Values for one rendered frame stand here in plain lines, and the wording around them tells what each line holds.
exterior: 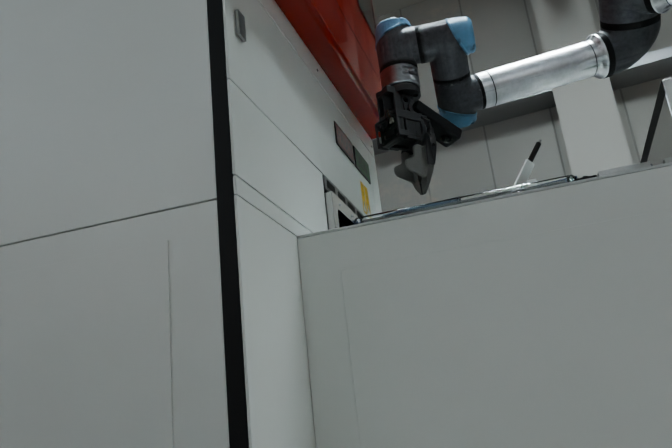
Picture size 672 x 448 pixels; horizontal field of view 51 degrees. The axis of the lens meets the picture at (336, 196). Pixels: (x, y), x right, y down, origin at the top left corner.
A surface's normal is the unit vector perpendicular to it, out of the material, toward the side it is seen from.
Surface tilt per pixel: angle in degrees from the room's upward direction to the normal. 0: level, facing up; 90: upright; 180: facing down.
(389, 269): 90
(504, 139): 90
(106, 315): 90
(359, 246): 90
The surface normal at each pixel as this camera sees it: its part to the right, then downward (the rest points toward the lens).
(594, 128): -0.40, -0.27
